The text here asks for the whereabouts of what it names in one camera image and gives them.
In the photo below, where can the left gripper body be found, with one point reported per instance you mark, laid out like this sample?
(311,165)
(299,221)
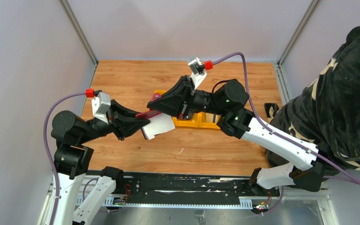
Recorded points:
(112,120)

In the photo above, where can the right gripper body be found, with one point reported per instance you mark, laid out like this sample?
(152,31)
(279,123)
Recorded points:
(188,100)

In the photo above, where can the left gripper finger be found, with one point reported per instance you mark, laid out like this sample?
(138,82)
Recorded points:
(123,110)
(129,126)

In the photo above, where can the red leather card holder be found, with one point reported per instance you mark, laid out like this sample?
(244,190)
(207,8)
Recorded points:
(159,123)

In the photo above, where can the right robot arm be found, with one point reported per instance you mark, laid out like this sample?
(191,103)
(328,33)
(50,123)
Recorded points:
(304,168)

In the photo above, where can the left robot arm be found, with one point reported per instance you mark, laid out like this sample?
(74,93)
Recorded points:
(71,160)

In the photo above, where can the left yellow bin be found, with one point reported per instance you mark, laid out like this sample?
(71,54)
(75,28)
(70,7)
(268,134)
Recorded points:
(158,94)

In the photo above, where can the middle yellow bin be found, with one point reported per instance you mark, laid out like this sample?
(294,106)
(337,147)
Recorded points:
(189,123)

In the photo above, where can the person in black fleece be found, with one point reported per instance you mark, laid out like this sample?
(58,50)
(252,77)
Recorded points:
(328,110)

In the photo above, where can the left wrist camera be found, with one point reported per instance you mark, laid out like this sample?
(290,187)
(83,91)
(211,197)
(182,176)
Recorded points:
(100,106)

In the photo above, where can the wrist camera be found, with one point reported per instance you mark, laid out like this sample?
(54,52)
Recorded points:
(100,106)
(198,71)

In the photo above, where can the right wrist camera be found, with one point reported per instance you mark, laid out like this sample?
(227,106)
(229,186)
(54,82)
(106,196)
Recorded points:
(198,71)

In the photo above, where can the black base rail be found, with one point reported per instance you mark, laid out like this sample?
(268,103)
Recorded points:
(165,189)

